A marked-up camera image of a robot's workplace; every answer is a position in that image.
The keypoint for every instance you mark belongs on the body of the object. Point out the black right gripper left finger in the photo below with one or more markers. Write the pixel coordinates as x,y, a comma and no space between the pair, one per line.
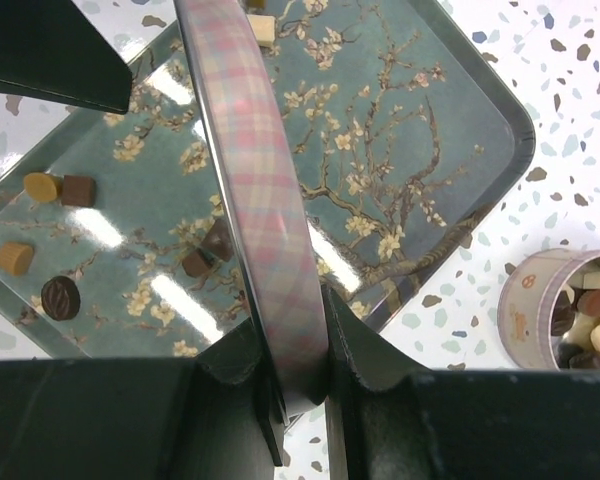
208,417

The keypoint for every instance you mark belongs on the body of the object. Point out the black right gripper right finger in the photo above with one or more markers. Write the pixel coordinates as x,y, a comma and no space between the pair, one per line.
389,417

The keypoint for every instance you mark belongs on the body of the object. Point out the dark rectangular chocolate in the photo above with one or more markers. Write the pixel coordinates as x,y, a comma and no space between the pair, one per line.
196,263

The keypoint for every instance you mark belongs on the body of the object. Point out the silver embossed tin lid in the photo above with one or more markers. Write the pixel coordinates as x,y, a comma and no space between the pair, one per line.
261,196

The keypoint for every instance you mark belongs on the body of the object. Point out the round tin container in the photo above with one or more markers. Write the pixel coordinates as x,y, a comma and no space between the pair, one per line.
548,315

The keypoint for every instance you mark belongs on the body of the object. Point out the caramel round chocolate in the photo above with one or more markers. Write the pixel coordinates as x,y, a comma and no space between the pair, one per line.
42,187

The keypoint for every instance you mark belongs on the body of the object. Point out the floral blue serving tray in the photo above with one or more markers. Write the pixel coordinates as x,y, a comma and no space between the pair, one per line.
403,139

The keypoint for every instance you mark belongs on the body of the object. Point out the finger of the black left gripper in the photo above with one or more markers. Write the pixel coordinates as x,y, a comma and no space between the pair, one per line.
50,51

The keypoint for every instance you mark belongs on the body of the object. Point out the small caramel ridged chocolate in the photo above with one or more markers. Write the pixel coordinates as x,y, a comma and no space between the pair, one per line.
16,258

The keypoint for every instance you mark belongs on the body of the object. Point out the brown cube chocolate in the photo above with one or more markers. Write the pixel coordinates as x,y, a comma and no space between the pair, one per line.
78,191

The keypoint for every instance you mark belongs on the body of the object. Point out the white rectangular chocolate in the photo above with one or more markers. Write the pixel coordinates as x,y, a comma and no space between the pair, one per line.
263,28

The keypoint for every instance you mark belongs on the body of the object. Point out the dark ridged oval chocolate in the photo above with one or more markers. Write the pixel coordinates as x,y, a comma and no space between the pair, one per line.
60,298

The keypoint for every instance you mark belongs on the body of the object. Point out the dark cube chocolate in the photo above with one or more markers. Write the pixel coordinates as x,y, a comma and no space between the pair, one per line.
217,241

